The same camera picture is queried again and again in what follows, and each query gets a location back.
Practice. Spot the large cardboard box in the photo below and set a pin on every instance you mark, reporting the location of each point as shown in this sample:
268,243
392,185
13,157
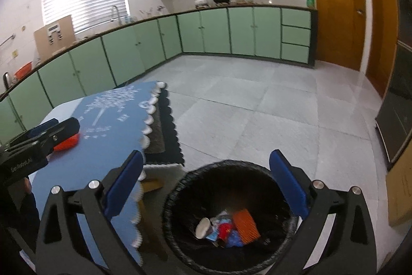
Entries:
402,197

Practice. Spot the black trash bin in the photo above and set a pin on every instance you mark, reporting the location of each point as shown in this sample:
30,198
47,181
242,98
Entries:
206,188

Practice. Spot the green base cabinets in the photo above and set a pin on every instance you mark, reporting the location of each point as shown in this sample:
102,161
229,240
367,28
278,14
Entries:
209,33

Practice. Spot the metal faucet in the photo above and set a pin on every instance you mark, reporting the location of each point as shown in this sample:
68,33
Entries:
115,9

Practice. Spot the blue plastic bag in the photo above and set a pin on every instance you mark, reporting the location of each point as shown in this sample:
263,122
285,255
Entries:
234,239

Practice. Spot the wooden table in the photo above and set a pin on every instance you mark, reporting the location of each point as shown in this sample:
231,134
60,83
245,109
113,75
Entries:
151,186

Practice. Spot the white cooking pot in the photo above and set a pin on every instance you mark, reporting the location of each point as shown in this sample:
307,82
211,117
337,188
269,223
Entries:
201,1

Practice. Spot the red plastic wrapper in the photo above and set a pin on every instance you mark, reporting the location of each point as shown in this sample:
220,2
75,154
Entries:
67,143

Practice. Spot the red blue wrapper trash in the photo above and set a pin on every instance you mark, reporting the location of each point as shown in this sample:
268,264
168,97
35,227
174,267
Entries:
219,217

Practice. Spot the cardboard box with label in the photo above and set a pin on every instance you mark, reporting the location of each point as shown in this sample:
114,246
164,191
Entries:
54,38

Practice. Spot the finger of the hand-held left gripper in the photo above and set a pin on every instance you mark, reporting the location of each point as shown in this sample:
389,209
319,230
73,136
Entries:
43,127
62,130

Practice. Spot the blue printed tablecloth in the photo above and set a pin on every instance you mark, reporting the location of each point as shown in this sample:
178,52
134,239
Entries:
106,114

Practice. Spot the wooden door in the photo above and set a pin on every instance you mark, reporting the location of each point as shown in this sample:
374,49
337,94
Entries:
383,30
338,4

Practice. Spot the white paper cup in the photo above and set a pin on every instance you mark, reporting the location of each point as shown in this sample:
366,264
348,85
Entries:
203,226

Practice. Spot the dark scalloped cloth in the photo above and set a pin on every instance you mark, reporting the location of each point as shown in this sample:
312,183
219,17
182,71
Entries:
164,133

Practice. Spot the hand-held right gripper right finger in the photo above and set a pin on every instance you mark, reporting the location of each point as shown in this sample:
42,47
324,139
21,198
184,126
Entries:
289,184

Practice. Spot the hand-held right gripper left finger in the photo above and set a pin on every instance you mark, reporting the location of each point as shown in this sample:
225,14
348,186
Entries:
124,184

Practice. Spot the red plastic bag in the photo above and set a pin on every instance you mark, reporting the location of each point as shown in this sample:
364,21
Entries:
225,230

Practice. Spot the black glass cabinet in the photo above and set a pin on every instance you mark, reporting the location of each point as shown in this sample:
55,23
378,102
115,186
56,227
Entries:
396,120

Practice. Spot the orange basin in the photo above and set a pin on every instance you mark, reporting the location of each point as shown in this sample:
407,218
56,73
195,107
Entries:
23,69

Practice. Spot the black wok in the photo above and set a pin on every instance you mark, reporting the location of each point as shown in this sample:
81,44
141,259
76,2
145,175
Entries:
221,0

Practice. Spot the orange ribbed packet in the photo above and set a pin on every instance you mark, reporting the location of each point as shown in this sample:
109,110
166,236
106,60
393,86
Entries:
246,226

